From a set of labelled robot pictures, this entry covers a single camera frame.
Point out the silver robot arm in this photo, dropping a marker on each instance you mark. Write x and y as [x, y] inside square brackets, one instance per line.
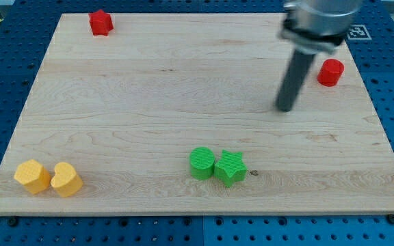
[316, 26]

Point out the light wooden board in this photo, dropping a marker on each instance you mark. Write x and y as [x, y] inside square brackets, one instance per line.
[126, 110]

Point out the green cylinder block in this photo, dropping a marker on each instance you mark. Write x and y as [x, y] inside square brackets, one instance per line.
[201, 161]

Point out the green star block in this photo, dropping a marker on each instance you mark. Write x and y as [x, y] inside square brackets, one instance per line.
[230, 168]

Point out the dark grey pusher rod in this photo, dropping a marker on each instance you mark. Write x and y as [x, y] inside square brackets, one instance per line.
[297, 70]

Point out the red star block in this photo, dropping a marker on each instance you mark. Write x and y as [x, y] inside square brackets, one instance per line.
[100, 22]

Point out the red cylinder block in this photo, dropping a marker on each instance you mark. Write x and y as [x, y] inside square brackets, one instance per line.
[330, 72]

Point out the yellow heart block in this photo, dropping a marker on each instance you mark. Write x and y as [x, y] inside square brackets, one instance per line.
[66, 181]

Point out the yellow hexagon block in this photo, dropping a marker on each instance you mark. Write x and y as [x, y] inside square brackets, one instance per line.
[33, 176]

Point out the white fiducial marker tag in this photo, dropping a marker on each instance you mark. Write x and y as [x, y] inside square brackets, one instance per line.
[358, 32]

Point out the black bolt front left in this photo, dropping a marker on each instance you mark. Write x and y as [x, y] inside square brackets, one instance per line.
[12, 222]

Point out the black bolt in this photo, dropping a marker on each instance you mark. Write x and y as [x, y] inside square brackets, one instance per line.
[12, 222]
[390, 219]

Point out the black bolt front right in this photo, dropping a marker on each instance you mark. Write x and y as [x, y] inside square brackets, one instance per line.
[390, 219]

